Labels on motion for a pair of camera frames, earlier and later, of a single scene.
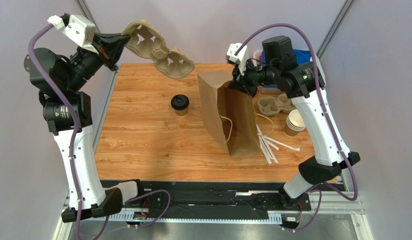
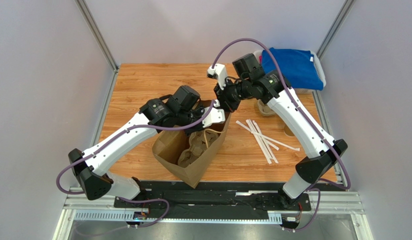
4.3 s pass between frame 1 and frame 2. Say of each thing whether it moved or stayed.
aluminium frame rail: stayed
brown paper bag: moved
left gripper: moved
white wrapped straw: stayed
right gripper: moved
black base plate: stayed
